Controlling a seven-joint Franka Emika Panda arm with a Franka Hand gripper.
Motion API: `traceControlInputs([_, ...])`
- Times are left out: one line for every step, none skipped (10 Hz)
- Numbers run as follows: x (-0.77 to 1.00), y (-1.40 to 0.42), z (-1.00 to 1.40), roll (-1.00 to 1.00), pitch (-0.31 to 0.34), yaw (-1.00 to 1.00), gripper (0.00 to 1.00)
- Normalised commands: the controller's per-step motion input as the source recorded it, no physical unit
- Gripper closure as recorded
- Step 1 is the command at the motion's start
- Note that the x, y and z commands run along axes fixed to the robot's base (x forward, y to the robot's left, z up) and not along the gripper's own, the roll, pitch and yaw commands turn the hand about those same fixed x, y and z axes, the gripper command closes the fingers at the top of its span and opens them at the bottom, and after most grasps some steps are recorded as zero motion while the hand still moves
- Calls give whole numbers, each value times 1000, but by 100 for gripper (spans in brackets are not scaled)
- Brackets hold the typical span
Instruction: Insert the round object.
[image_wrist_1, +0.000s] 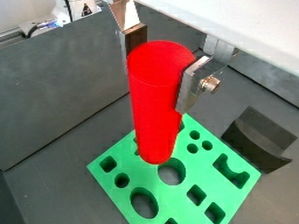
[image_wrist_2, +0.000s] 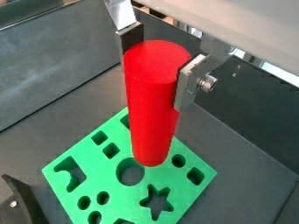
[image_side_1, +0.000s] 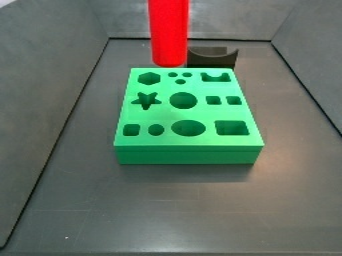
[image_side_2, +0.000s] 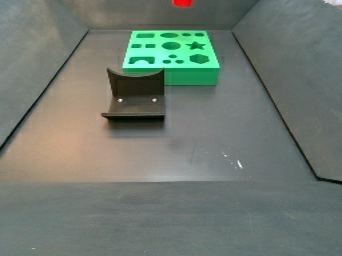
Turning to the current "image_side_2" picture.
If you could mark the red object at top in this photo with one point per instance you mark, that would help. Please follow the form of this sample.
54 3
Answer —
182 3

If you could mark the green shape sorter block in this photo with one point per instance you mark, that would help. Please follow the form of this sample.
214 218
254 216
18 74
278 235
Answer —
182 52

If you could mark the black curved holder stand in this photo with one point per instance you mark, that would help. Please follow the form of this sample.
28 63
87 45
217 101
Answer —
138 96

